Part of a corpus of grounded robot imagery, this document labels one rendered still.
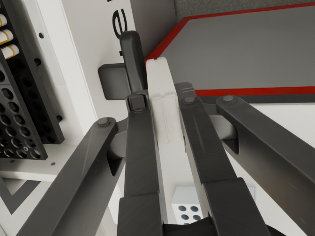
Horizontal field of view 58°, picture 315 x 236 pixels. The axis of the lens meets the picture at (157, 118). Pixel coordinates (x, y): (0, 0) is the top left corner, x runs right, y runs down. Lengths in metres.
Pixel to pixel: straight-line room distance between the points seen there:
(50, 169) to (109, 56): 0.17
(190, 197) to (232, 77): 0.20
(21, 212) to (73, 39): 0.25
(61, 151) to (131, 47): 0.22
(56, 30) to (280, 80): 0.35
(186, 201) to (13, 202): 0.24
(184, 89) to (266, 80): 0.31
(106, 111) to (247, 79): 0.29
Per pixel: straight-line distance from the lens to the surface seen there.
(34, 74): 0.32
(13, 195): 0.38
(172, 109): 0.15
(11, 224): 0.38
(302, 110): 0.38
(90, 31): 0.22
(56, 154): 0.38
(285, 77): 0.48
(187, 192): 0.46
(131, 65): 0.21
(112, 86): 0.22
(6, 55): 0.30
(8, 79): 0.29
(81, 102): 0.22
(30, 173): 0.37
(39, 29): 0.32
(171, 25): 1.00
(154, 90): 0.16
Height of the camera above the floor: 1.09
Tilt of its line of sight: 55 degrees down
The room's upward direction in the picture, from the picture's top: 151 degrees counter-clockwise
